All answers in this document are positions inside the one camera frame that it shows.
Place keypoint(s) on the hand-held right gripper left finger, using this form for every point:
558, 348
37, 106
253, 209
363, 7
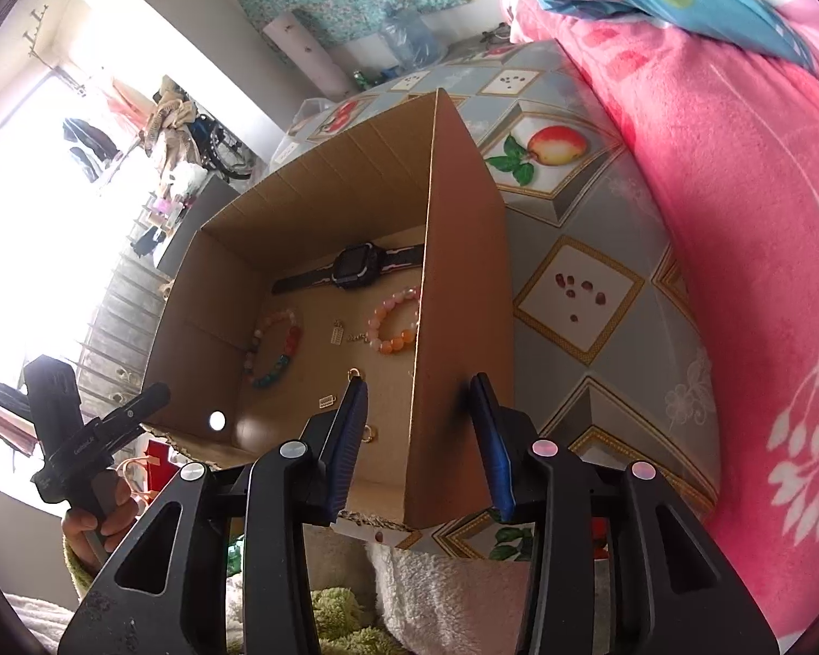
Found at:
348, 443

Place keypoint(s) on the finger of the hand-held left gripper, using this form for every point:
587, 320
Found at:
133, 416

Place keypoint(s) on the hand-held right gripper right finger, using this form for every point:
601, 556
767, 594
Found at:
495, 457

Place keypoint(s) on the gold rectangular charm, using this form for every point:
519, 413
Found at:
326, 401

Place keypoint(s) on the gold hoop earring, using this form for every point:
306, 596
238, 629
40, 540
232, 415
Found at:
356, 374

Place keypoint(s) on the brown cardboard box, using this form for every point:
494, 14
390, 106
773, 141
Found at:
457, 286

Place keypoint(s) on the black smartwatch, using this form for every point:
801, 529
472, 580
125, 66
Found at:
355, 265

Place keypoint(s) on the person's left hand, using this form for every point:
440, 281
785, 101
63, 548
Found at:
119, 505

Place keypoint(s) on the red gift bag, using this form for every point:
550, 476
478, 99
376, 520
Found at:
157, 467

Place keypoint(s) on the white metal railing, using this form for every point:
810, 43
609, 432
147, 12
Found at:
123, 327

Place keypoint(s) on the white fluffy towel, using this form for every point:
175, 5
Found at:
437, 600

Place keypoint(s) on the grey cabinet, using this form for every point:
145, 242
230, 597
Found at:
205, 211

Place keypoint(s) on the fruit print tablecloth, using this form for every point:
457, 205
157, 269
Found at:
587, 218

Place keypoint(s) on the dark hanging jacket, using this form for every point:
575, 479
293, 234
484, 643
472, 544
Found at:
89, 143

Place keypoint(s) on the wheelchair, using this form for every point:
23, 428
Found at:
222, 150

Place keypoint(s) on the pile of clothes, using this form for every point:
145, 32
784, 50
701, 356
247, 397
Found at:
170, 116

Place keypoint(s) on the clear plastic bag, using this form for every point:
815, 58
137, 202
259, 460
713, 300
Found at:
310, 116

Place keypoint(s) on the pink blanket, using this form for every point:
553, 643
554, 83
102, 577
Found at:
723, 218

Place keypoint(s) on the large water bottle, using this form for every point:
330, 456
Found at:
409, 37

